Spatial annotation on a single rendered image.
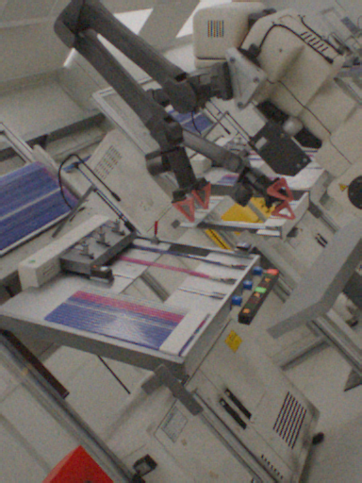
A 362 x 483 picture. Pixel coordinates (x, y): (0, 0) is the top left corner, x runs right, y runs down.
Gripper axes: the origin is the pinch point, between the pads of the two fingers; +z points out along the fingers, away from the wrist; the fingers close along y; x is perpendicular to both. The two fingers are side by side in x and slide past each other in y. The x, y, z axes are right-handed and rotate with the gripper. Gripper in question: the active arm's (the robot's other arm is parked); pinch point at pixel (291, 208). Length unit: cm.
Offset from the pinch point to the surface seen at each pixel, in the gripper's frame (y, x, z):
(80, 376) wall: -189, -111, -104
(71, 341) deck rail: -9, -78, -15
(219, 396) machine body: -57, -51, 12
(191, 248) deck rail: -44, -23, -38
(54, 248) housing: -20, -67, -61
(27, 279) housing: -17, -81, -53
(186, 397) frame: -8, -60, 23
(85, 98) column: -202, 29, -357
